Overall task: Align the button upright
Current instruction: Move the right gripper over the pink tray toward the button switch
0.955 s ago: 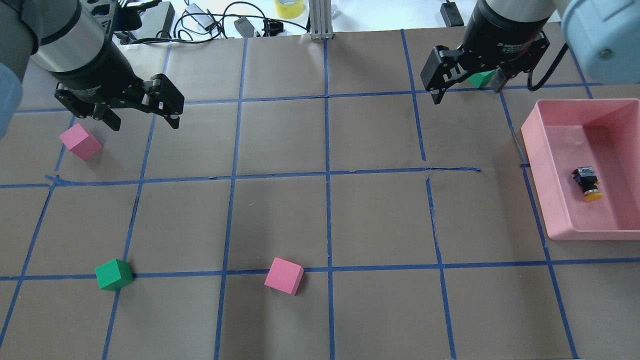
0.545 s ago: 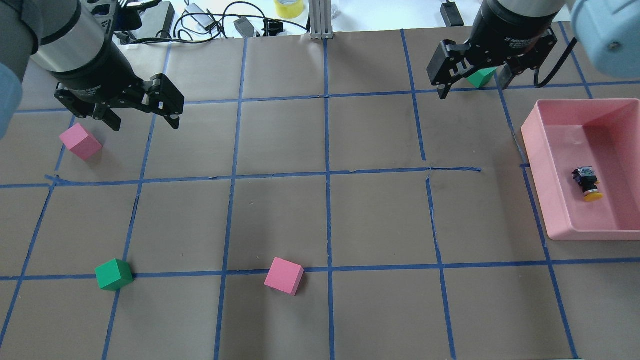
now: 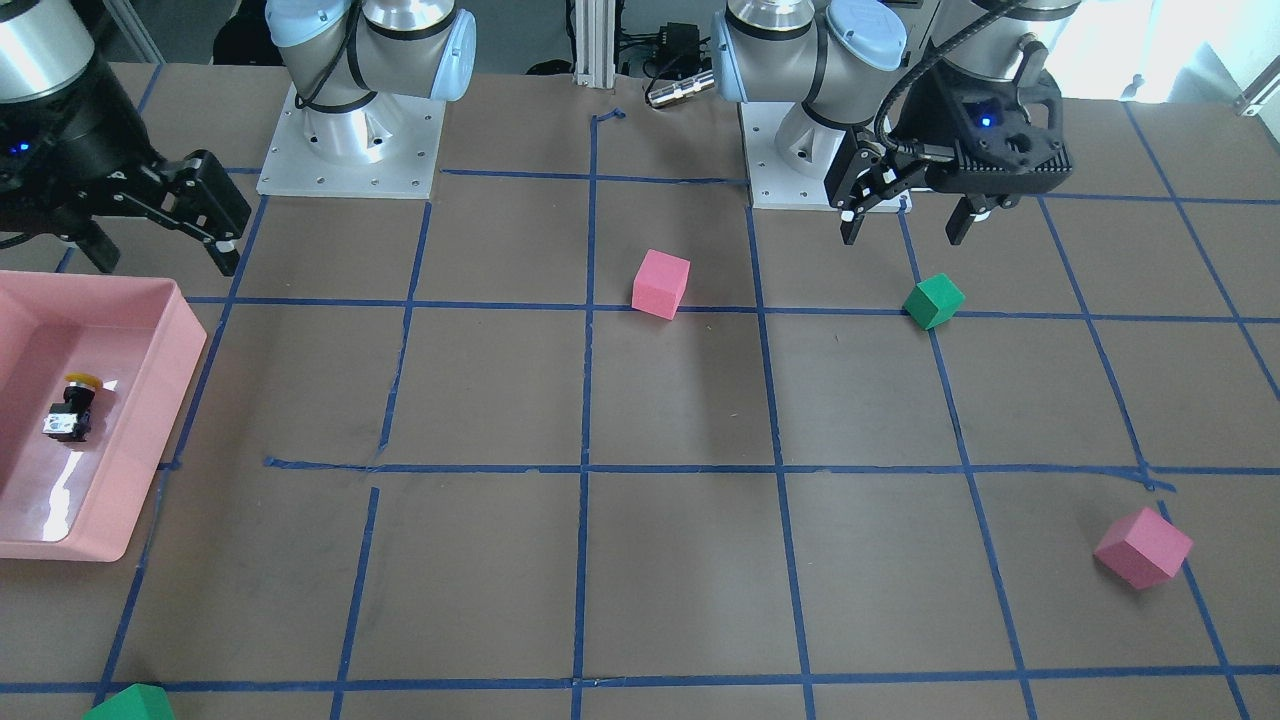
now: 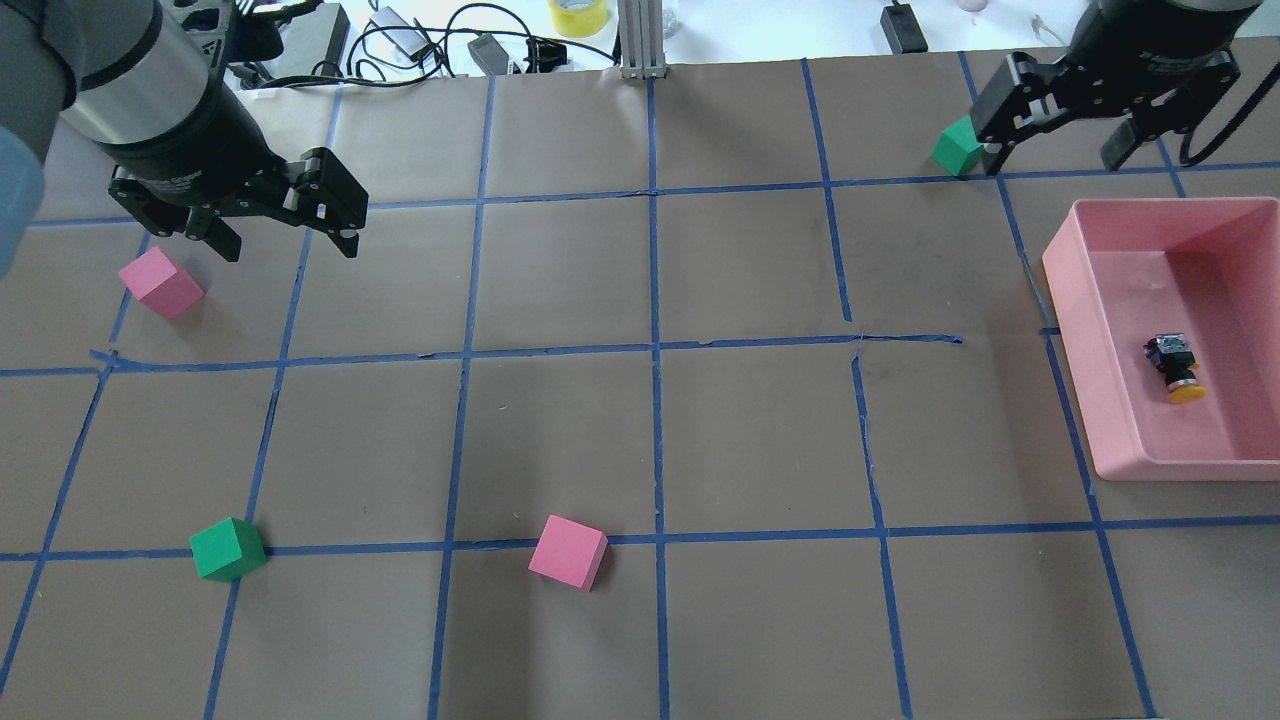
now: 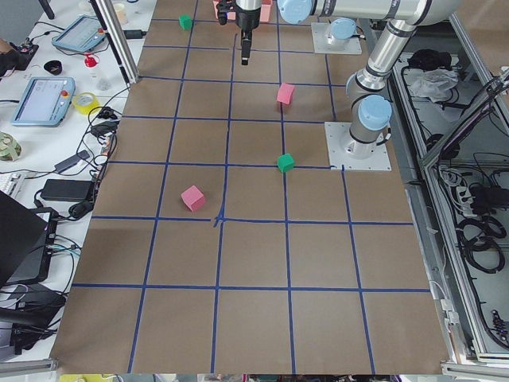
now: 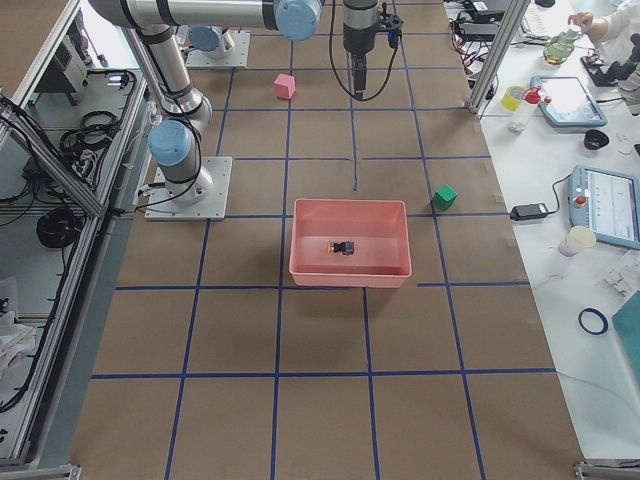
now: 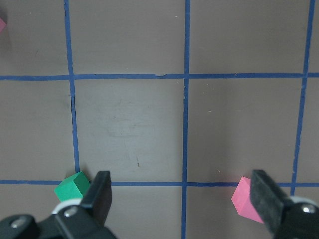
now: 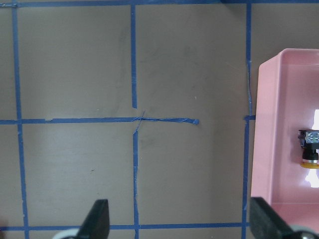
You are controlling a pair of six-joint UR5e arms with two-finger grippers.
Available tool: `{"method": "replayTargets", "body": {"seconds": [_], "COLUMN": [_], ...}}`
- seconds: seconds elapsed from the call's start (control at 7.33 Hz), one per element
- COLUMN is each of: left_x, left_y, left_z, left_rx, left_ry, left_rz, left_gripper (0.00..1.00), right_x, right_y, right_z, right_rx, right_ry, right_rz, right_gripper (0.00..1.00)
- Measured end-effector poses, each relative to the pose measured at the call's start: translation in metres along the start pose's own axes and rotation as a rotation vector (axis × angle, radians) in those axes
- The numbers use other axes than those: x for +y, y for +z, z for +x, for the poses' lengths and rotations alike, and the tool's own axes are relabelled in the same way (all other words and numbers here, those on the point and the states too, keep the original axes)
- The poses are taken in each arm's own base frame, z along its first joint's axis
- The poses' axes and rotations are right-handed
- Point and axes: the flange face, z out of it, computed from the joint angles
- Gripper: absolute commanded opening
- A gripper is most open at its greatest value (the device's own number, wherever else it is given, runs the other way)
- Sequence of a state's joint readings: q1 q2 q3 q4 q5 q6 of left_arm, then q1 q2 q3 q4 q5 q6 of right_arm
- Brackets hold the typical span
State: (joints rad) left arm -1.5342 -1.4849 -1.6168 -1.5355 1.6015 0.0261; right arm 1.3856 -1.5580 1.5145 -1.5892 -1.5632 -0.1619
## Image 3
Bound green foam cube near base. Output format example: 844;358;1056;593
902;273;966;331

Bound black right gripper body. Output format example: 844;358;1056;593
1;55;166;241

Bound silver metal cylinder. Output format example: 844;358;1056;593
645;70;716;110

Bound green foam cube near tray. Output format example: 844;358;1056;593
82;683;177;720

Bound pink foam cube centre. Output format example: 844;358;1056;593
630;249;691;322

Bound pink plastic tray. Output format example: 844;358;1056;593
1;272;207;562

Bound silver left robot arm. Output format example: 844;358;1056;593
710;1;1078;246

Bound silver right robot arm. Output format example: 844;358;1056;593
1;1;252;277

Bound pink foam cube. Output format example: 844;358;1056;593
630;249;691;322
1093;507;1194;591

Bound yellow push button switch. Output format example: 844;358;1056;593
41;373;102;443

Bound pink foam cube far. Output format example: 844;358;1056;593
1093;507;1194;591

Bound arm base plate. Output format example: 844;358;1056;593
256;88;448;200
739;100;913;213

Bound aluminium frame post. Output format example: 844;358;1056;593
566;1;621;91

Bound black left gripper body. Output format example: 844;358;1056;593
897;68;1074;196

